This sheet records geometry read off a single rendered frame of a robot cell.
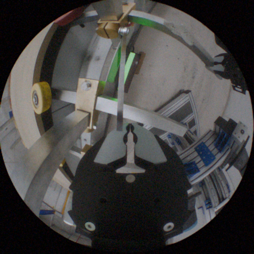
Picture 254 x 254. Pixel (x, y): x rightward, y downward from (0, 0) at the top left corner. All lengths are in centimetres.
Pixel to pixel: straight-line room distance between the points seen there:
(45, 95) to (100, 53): 33
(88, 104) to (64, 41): 30
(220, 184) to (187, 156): 39
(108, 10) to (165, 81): 104
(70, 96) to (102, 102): 9
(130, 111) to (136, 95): 85
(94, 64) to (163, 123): 40
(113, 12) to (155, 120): 25
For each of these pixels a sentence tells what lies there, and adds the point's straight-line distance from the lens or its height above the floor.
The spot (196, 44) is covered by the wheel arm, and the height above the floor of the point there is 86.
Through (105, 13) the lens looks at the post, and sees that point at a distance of 20.
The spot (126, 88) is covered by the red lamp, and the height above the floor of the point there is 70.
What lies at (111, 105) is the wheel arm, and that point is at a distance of 17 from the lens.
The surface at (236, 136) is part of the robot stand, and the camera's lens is 58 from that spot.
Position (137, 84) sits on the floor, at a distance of 101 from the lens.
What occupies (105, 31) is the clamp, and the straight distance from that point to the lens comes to 21.
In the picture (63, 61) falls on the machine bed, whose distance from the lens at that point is 38.
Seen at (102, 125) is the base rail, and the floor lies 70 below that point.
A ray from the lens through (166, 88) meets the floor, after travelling 112.
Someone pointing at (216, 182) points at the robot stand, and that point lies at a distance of 75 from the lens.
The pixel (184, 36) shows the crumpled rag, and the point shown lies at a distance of 23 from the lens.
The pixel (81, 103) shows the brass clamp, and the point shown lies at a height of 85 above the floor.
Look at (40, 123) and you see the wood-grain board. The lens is 32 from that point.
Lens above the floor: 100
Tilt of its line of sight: 61 degrees down
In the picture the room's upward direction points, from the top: 176 degrees counter-clockwise
